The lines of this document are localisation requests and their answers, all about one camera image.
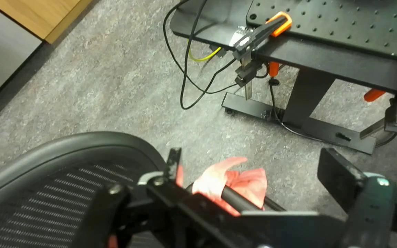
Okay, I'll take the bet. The short yellow wire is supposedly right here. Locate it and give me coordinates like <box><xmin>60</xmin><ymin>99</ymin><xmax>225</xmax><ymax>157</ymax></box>
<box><xmin>191</xmin><ymin>45</ymin><xmax>224</xmax><ymax>66</ymax></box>

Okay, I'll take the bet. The black orange-handled bar clamp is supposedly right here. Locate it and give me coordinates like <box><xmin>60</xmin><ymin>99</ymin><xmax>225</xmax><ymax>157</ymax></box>
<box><xmin>362</xmin><ymin>43</ymin><xmax>397</xmax><ymax>105</ymax></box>
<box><xmin>229</xmin><ymin>11</ymin><xmax>296</xmax><ymax>100</ymax></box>

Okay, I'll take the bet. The wooden counter cabinet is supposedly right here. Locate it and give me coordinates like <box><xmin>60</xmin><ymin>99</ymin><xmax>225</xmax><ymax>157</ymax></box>
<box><xmin>0</xmin><ymin>0</ymin><xmax>94</xmax><ymax>45</ymax></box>

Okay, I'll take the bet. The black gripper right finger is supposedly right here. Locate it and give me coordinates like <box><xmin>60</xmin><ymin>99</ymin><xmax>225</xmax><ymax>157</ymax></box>
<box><xmin>318</xmin><ymin>146</ymin><xmax>370</xmax><ymax>213</ymax></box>

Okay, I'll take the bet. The black perforated robot table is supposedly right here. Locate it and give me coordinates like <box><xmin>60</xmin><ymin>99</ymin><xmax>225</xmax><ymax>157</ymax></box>
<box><xmin>170</xmin><ymin>0</ymin><xmax>397</xmax><ymax>156</ymax></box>

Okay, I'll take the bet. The black mesh office chair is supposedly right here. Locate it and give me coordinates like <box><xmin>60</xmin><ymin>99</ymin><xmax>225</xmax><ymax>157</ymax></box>
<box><xmin>0</xmin><ymin>131</ymin><xmax>287</xmax><ymax>248</ymax></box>

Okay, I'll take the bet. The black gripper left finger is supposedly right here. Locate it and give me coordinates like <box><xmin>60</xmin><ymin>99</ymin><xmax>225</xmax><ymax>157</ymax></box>
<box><xmin>165</xmin><ymin>146</ymin><xmax>185</xmax><ymax>185</ymax></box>

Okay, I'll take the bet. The thin black looped cable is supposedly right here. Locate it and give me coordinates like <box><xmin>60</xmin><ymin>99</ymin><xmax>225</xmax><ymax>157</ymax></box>
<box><xmin>162</xmin><ymin>0</ymin><xmax>273</xmax><ymax>111</ymax></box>

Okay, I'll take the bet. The orange sweatshirt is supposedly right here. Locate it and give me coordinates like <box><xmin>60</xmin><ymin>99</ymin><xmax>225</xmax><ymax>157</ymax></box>
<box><xmin>176</xmin><ymin>156</ymin><xmax>271</xmax><ymax>218</ymax></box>

